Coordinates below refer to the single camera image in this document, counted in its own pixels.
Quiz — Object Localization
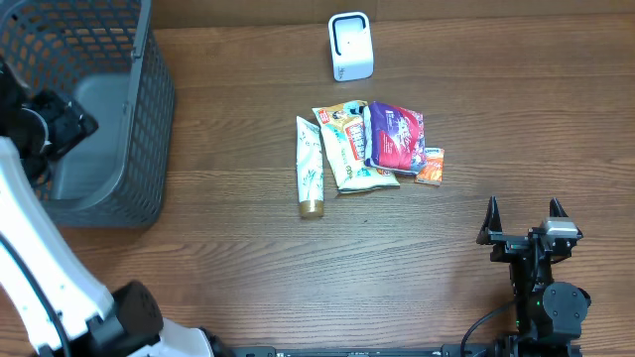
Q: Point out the purple red sachet pack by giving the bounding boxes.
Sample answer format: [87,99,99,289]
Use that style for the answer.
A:
[363,101,426,176]

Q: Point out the beige snack bag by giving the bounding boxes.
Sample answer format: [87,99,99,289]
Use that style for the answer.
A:
[313,100,400,193]

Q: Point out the white gold-capped cream tube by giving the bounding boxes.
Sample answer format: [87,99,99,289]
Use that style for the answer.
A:
[297,116,324,218]

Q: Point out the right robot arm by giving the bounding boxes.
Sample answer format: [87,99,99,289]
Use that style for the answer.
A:
[459,196,591,357]

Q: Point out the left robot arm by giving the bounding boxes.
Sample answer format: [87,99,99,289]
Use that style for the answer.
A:
[1,63,229,357]

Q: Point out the white barcode scanner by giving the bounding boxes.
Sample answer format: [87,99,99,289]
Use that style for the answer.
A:
[327,11,374,82]

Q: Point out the grey plastic mesh basket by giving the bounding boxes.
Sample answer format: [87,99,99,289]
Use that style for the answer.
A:
[1,0,176,227]

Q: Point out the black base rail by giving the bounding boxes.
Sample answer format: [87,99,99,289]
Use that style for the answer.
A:
[197,344,584,357]

